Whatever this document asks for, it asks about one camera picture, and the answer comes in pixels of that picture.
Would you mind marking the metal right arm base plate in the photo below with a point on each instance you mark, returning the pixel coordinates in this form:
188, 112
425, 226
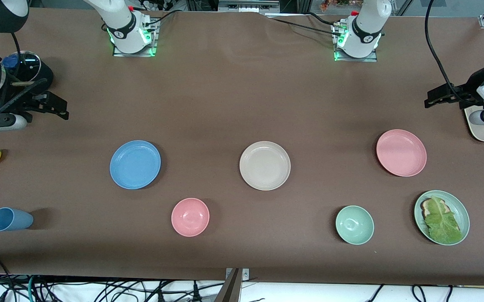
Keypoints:
118, 53

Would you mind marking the orange artificial flowers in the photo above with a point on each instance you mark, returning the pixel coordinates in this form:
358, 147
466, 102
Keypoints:
330, 4

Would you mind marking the grey metal fixture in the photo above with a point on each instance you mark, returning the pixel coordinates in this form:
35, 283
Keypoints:
248, 6

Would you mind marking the metal table bracket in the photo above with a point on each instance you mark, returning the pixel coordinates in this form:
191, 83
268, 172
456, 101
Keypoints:
245, 274

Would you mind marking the green bowl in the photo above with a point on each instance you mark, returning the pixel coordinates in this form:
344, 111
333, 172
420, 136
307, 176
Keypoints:
354, 225

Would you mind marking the pink bowl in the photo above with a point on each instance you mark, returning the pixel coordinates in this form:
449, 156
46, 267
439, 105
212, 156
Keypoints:
190, 217

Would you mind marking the glass lid blue knob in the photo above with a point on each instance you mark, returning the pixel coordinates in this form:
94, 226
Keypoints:
30, 65

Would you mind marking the brown table mat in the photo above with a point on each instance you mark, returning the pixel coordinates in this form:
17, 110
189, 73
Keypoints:
225, 105

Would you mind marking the beige plate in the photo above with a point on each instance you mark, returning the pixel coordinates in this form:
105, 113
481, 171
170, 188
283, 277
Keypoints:
265, 165

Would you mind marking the blue cup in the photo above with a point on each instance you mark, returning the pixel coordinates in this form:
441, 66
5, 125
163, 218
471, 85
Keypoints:
11, 219

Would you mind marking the green lettuce leaf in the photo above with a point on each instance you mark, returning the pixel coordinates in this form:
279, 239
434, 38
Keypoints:
443, 222

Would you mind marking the green plate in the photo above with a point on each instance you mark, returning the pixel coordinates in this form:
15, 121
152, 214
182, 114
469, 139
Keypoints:
462, 209

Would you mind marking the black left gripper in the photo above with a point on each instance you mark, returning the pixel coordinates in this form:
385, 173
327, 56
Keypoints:
473, 84

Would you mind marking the blue plate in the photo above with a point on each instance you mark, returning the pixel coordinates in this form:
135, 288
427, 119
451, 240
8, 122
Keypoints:
135, 165

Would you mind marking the toasted bread slice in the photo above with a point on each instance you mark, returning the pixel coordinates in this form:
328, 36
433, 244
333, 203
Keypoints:
425, 205

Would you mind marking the dark diagonal bar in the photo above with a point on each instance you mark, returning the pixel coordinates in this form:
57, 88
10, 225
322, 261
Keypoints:
230, 289

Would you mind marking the pink plate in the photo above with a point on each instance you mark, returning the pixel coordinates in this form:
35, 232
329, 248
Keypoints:
401, 153

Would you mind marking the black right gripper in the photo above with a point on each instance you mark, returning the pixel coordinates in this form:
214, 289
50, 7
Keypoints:
23, 93

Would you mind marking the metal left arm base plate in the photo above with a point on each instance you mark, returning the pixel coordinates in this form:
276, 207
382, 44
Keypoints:
371, 59

